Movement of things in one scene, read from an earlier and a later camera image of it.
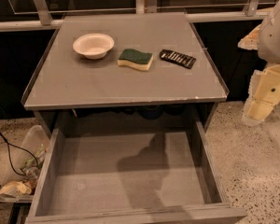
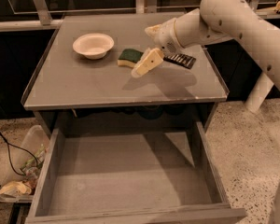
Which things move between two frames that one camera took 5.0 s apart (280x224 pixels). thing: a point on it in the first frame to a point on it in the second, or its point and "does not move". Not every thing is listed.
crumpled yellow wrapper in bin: x=17 y=188 does not move
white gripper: x=274 y=39 to x=164 y=36
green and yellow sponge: x=136 y=59 does not move
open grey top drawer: x=131 y=177 does not move
